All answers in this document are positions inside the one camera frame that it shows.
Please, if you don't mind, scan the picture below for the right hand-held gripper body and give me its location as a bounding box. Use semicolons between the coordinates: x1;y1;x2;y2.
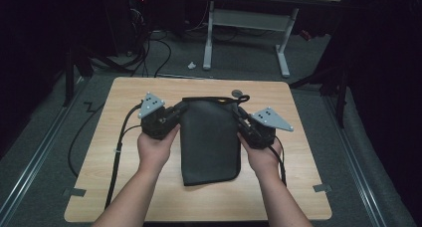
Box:
241;106;295;150

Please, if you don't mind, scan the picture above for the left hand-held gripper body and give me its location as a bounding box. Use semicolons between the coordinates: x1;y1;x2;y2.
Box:
136;91;183;141

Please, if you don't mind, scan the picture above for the grey and yellow cloth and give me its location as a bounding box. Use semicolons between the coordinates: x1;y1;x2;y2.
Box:
178;94;251;187

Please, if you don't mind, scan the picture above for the person's right hand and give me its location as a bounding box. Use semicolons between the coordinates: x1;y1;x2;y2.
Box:
236;132;284;181

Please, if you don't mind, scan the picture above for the person's left hand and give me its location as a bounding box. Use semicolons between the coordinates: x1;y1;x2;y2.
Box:
136;123;182;175

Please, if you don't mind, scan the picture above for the black metal stand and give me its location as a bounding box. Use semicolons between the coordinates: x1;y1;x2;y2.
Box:
288;62;350;129
62;42;95;108

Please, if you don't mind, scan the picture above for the white-legged desk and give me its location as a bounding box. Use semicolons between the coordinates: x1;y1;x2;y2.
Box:
201;0;342;79

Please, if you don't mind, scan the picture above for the right hand-held gripper cable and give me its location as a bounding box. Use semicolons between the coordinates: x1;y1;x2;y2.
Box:
268;134;289;188

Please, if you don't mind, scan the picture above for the hand-held gripper cable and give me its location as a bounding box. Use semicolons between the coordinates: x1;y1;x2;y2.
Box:
268;134;289;188
104;102;144;210

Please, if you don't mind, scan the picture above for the left hand-held gripper cable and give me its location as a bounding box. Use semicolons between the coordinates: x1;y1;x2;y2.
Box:
104;102;144;210

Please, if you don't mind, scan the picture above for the bundle of black cables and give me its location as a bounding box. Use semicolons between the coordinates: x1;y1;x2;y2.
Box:
123;7;173;79

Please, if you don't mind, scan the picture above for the black floor cable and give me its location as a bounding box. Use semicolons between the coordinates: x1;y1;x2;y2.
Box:
67;101;106;179

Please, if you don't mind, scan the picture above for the metal floor rail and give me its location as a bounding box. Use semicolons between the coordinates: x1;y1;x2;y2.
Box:
0;77;88;223
321;95;388;227

